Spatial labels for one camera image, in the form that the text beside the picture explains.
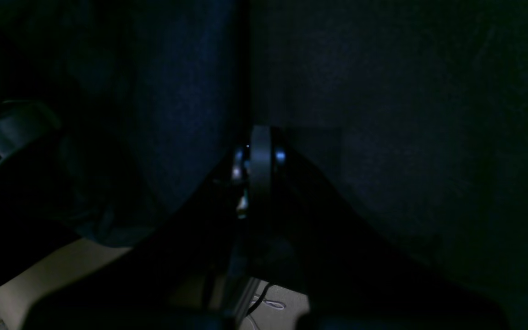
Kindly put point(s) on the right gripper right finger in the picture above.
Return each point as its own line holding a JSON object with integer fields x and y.
{"x": 355, "y": 279}

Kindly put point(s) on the black table cloth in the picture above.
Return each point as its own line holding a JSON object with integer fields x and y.
{"x": 417, "y": 112}

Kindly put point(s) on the dark grey T-shirt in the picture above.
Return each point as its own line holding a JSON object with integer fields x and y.
{"x": 160, "y": 106}

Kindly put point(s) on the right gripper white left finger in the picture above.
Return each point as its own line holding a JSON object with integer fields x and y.
{"x": 190, "y": 275}

